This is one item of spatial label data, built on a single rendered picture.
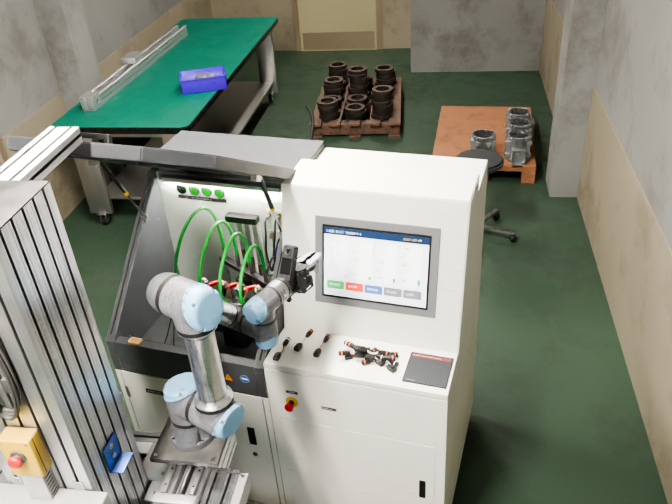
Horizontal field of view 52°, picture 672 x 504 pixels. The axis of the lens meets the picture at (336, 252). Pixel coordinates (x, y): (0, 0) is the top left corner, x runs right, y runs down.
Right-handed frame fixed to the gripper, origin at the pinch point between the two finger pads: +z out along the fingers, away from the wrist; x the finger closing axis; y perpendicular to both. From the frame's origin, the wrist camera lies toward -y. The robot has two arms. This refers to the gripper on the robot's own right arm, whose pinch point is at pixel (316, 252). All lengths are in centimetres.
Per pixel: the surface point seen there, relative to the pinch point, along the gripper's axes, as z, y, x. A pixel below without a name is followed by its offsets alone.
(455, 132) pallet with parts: 376, 111, -143
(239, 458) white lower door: -19, 101, -52
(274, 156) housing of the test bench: 46, -12, -53
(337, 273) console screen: 18.9, 21.3, -8.8
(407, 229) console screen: 31.0, 4.8, 17.2
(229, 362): -18, 46, -40
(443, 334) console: 27, 45, 29
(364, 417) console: -3, 68, 9
